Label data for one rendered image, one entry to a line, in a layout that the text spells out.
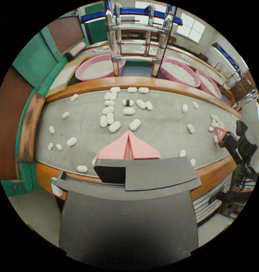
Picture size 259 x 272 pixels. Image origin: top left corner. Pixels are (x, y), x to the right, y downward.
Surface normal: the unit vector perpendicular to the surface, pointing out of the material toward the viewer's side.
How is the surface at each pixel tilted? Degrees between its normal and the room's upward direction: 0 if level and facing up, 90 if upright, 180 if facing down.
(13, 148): 90
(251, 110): 91
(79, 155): 0
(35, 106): 66
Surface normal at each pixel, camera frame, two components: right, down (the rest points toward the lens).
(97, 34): 0.04, 0.97
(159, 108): 0.00, -0.22
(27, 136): 0.92, -0.09
